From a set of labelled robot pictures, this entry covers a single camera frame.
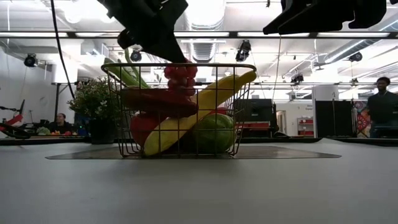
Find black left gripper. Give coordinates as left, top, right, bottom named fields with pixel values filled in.
left=96, top=0, right=189, bottom=64

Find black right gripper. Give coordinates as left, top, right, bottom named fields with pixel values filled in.
left=262, top=0, right=388, bottom=35

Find red grape bunch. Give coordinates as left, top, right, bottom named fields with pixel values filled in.
left=164, top=60, right=198, bottom=96

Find green white celery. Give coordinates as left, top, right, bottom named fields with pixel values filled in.
left=103, top=48, right=152, bottom=90

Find plain red pepper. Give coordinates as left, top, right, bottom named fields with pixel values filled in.
left=121, top=88, right=200, bottom=118

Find yellow banana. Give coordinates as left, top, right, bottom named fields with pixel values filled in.
left=143, top=70, right=257, bottom=156

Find red apple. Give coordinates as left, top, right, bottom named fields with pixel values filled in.
left=129, top=111, right=169, bottom=147

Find watermelon slice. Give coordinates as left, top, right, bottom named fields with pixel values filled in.
left=186, top=107, right=237, bottom=154

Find black box unit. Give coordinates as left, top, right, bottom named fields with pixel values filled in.
left=241, top=98, right=278, bottom=138

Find red shelf rack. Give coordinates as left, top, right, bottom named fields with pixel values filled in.
left=297, top=116, right=315, bottom=137

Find black partition cabinet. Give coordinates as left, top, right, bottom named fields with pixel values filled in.
left=315, top=99, right=355, bottom=138

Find potted green plant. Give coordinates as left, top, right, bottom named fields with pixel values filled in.
left=67, top=77, right=121, bottom=145

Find colourful patterned hanging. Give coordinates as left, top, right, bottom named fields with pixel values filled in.
left=354, top=100, right=371, bottom=139

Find standing person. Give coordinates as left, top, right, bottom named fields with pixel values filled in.
left=362, top=77, right=398, bottom=139

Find seated person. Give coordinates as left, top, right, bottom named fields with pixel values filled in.
left=48, top=113, right=75, bottom=135

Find red black vehicle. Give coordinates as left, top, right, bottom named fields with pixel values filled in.
left=0, top=99, right=32, bottom=140

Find thin hanging cable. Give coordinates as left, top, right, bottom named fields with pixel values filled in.
left=272, top=35, right=282, bottom=103

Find black overhead frame bar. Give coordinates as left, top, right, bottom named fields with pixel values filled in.
left=0, top=30, right=398, bottom=39

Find wire basket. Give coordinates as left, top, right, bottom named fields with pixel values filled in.
left=101, top=63, right=257, bottom=159

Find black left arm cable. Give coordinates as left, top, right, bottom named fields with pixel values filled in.
left=50, top=0, right=75, bottom=99

